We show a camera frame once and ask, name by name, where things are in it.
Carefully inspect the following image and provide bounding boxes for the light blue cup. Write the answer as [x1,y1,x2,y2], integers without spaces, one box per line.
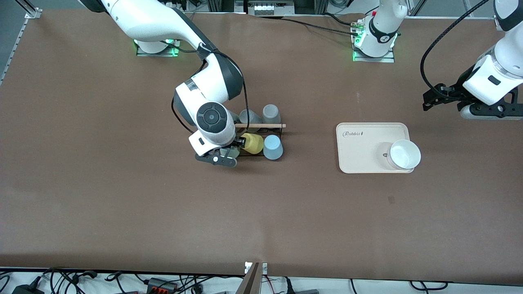
[263,135,284,160]

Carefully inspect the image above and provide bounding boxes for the white socket strip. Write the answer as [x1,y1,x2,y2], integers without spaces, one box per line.
[248,0,295,16]

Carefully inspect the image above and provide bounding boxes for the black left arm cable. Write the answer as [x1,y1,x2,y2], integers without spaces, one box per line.
[421,0,491,111]

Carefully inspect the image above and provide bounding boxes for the black wire cup rack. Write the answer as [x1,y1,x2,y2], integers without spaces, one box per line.
[233,122,286,158]

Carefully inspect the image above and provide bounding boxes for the power strip red switches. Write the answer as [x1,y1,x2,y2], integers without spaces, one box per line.
[146,277,179,294]

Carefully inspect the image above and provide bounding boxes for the black power adapter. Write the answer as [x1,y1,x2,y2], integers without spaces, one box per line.
[12,284,45,294]

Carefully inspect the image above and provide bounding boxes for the grey metal post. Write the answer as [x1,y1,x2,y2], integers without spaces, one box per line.
[236,262,262,294]

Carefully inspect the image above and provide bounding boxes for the aluminium table edge rail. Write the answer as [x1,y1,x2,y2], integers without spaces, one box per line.
[0,8,41,84]

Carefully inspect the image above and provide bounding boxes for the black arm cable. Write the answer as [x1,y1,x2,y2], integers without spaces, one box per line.
[421,0,491,111]
[171,41,250,135]

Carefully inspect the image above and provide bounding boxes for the yellow cup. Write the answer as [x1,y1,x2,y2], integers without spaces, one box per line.
[240,133,264,155]

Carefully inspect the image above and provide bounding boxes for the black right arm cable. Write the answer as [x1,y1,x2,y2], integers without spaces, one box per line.
[171,41,250,135]

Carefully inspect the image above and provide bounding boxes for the black floor cable loop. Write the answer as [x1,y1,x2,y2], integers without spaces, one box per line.
[410,280,449,291]

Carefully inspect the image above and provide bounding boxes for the short black table cable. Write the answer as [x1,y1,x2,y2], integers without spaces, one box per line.
[323,12,357,26]

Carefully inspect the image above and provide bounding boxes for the white bowl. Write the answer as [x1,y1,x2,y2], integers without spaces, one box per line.
[386,139,422,170]

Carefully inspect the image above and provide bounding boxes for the long black table cable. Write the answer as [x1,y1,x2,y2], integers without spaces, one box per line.
[255,16,360,36]

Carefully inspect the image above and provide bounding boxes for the beige plastic tray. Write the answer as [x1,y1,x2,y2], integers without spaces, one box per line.
[336,122,414,174]

